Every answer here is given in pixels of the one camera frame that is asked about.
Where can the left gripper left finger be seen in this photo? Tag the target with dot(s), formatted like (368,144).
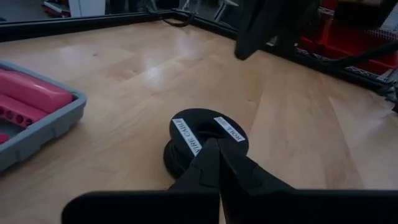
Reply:
(186,202)

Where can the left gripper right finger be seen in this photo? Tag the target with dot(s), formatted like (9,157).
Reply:
(255,202)

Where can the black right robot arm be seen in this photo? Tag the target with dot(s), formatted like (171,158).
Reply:
(273,25)

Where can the grey plastic tool case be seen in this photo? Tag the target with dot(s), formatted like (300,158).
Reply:
(46,130)

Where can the red storage bin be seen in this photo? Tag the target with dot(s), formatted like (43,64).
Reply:
(342,40)

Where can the pink bit holder set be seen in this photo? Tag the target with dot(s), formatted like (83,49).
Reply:
(18,113)

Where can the white trash can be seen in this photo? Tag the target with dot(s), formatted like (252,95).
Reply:
(87,7)

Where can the flat red white boxes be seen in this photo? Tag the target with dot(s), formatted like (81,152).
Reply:
(57,7)

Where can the white metal chair frame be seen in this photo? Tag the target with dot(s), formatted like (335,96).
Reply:
(225,7)

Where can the black aluminium table frame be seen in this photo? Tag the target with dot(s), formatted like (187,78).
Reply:
(77,23)

